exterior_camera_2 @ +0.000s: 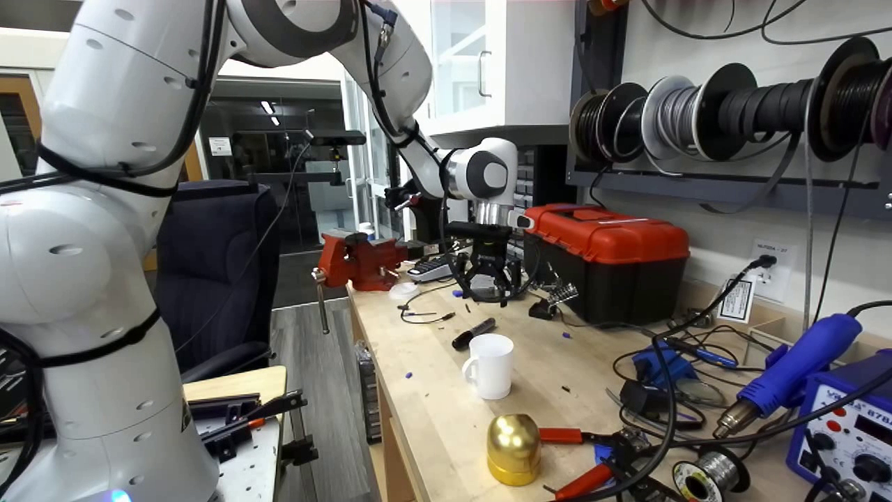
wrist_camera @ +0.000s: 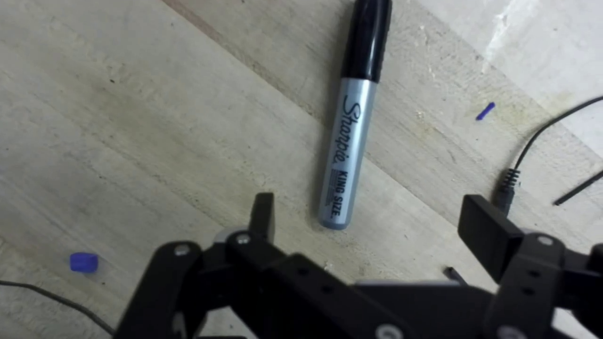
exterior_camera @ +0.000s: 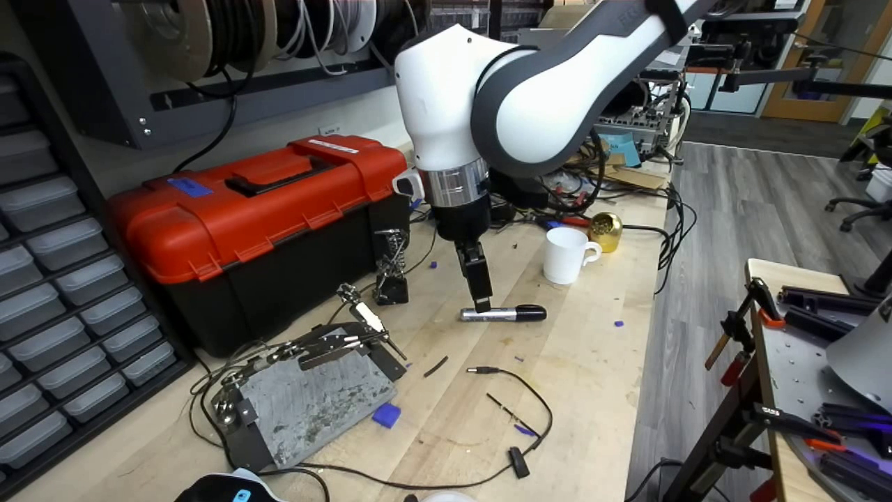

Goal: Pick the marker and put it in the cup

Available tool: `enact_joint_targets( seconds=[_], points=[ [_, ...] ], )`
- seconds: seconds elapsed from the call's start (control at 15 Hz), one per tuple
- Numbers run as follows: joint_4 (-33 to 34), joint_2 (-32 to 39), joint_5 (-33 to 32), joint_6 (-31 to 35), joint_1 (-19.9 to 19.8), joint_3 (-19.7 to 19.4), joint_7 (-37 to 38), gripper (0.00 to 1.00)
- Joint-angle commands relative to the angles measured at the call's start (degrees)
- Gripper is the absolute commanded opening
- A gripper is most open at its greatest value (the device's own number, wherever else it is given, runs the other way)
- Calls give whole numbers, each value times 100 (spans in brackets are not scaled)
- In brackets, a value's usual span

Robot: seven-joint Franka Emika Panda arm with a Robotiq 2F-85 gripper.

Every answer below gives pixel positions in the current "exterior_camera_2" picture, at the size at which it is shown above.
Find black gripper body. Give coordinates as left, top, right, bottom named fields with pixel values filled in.
left=447, top=220, right=522, bottom=275

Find black silver Sharpie marker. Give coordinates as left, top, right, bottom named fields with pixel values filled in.
left=448, top=314, right=500, bottom=353

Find white cup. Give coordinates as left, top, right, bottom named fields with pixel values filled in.
left=461, top=332, right=515, bottom=405

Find red and black toolbox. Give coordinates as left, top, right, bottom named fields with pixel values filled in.
left=522, top=203, right=692, bottom=330

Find red bench vise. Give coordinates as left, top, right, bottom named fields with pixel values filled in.
left=313, top=232, right=406, bottom=334

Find gold metal dome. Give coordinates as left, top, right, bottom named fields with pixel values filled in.
left=486, top=411, right=543, bottom=487

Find blue plastic connector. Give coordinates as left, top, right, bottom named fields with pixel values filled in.
left=632, top=344, right=696, bottom=390

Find black power adapter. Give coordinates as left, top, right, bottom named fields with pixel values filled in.
left=620, top=380, right=664, bottom=425

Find black spool rack shelf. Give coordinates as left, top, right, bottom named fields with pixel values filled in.
left=567, top=164, right=880, bottom=203

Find small wooden side table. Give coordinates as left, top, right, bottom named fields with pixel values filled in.
left=181, top=362, right=294, bottom=502

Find black office chair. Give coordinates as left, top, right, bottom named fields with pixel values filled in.
left=151, top=178, right=287, bottom=384

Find black tools on side table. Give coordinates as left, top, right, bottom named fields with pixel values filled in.
left=189, top=387, right=309, bottom=458

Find blue soldering station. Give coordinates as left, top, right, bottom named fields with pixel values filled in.
left=786, top=358, right=892, bottom=502

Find red-handled cutter with blue joint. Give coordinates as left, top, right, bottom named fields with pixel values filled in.
left=537, top=425, right=631, bottom=502

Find small black wire spool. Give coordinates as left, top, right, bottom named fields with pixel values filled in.
left=569, top=80, right=650, bottom=172

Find white wall cabinet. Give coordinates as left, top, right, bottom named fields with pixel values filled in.
left=420, top=0, right=579, bottom=139

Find black power cord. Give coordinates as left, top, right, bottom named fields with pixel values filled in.
left=595, top=253, right=777, bottom=500

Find white grey wire spool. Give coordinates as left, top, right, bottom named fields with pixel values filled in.
left=638, top=76, right=709, bottom=161

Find white wall outlet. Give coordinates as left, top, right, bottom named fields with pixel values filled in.
left=751, top=242, right=794, bottom=300

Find solder wire spool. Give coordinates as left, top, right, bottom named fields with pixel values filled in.
left=670, top=447, right=752, bottom=502

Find long black wire spool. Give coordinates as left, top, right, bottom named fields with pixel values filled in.
left=695, top=61, right=822, bottom=164

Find large black wire spool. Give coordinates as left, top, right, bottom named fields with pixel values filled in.
left=805, top=37, right=887, bottom=164

